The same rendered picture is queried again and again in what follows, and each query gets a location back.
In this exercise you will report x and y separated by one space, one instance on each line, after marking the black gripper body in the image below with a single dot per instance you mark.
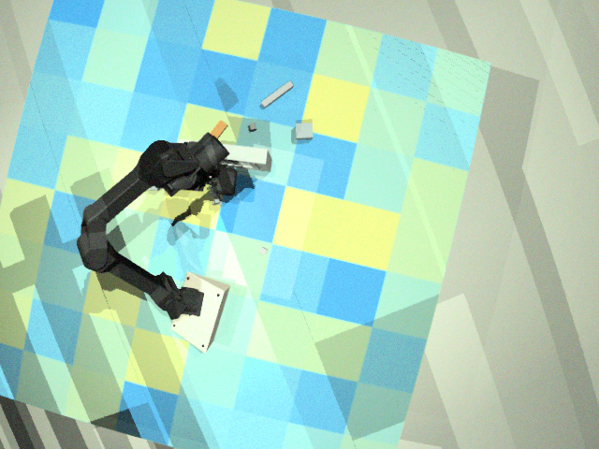
223 178

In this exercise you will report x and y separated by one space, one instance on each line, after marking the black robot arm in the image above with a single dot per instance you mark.
174 166

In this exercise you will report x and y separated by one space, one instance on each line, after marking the light grey flat bar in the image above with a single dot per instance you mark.
279 92

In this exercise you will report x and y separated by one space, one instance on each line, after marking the orange flat rectangular block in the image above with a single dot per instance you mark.
218 129

